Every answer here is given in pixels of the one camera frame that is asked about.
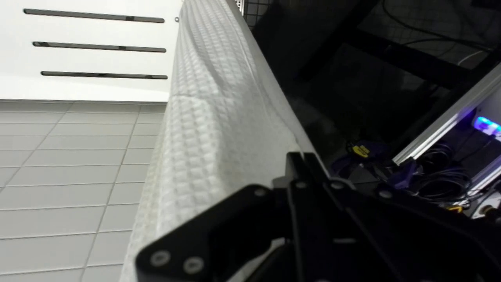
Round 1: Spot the white waffle-weave curtain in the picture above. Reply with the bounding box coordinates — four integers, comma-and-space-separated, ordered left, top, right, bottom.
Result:
117, 0, 326, 282

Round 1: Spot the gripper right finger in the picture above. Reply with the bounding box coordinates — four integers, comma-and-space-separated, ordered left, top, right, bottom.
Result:
305, 154, 501, 282

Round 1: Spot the bundle of black cables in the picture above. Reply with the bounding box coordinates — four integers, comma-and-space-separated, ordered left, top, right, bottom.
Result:
411, 143, 476, 202

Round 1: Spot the dark ceiling vent slot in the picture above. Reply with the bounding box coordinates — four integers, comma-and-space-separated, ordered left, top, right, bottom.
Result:
32, 41, 167, 53
40, 70, 169, 80
23, 9, 166, 24

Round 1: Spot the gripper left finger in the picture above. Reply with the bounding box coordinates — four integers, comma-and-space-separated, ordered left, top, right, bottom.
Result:
135, 152, 310, 282

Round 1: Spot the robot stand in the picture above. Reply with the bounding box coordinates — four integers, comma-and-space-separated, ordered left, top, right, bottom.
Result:
391, 63, 501, 220

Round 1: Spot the blue clamp with yellow label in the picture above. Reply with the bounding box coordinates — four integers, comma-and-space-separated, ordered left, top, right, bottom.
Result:
344, 140, 387, 162

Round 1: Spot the wire mesh panel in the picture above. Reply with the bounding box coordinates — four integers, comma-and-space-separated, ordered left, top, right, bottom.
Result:
235, 0, 275, 26

